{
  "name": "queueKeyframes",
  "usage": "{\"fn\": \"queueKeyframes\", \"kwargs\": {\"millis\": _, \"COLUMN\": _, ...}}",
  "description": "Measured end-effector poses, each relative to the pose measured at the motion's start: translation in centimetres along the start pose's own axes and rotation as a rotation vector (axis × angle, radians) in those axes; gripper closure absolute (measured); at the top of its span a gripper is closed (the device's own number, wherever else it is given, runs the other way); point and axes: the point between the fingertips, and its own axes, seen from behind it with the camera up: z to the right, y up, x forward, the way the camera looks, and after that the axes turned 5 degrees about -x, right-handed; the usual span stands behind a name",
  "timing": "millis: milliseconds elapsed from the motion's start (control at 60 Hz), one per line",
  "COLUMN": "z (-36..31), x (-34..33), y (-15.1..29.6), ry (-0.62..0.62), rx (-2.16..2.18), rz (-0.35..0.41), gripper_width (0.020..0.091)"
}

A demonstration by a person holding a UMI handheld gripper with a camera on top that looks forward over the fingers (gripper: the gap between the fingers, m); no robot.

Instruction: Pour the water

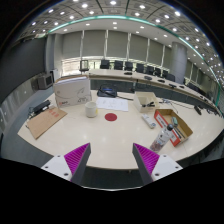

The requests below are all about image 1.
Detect black desk phone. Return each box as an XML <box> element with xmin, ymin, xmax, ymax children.
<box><xmin>97</xmin><ymin>83</ymin><xmax>118</xmax><ymax>99</ymax></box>

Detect small white remote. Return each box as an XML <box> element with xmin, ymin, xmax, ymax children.
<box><xmin>141</xmin><ymin>113</ymin><xmax>157</xmax><ymax>130</ymax></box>

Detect row of black office chairs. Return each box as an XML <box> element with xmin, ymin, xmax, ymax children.
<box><xmin>99</xmin><ymin>59</ymin><xmax>176</xmax><ymax>83</ymax></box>

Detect clear black-capped water bottle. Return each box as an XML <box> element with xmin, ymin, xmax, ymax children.
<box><xmin>149</xmin><ymin>123</ymin><xmax>175</xmax><ymax>154</ymax></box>

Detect flat round red coaster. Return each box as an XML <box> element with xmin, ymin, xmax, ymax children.
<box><xmin>104</xmin><ymin>112</ymin><xmax>118</xmax><ymax>122</ymax></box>

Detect ceiling spot lights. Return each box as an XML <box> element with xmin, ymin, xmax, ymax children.
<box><xmin>19</xmin><ymin>0</ymin><xmax>224</xmax><ymax>78</ymax></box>

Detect white printer paper carton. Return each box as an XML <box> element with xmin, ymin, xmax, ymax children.
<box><xmin>53</xmin><ymin>75</ymin><xmax>93</xmax><ymax>108</ymax></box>

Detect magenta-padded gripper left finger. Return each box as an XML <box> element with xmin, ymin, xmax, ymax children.
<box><xmin>40</xmin><ymin>142</ymin><xmax>92</xmax><ymax>186</ymax></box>

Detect long curved conference desk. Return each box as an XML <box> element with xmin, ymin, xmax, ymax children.
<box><xmin>88</xmin><ymin>68</ymin><xmax>221</xmax><ymax>114</ymax></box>

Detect grey boxy monitor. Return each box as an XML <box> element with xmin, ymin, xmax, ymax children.
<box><xmin>35</xmin><ymin>73</ymin><xmax>54</xmax><ymax>90</ymax></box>

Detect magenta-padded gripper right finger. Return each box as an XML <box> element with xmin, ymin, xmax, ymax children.
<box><xmin>132</xmin><ymin>142</ymin><xmax>184</xmax><ymax>186</ymax></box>

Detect black marker pens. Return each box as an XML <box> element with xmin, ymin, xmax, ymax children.
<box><xmin>173</xmin><ymin>125</ymin><xmax>184</xmax><ymax>139</ymax></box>

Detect white printed paper sheet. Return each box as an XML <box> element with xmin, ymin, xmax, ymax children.
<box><xmin>96</xmin><ymin>96</ymin><xmax>129</xmax><ymax>112</ymax></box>

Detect white cup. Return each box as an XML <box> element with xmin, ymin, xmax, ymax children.
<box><xmin>84</xmin><ymin>101</ymin><xmax>99</xmax><ymax>119</ymax></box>

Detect flat brown cardboard sheet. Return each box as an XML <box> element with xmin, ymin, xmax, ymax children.
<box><xmin>26</xmin><ymin>107</ymin><xmax>68</xmax><ymax>140</ymax></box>

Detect white open organizer box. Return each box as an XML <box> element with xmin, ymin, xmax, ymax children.
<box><xmin>133</xmin><ymin>91</ymin><xmax>161</xmax><ymax>114</ymax></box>

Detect red-sided open cardboard box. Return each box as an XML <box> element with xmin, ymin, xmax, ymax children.
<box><xmin>153</xmin><ymin>108</ymin><xmax>194</xmax><ymax>148</ymax></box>

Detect black flat device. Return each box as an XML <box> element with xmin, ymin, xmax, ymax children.
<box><xmin>28</xmin><ymin>99</ymin><xmax>52</xmax><ymax>118</ymax></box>

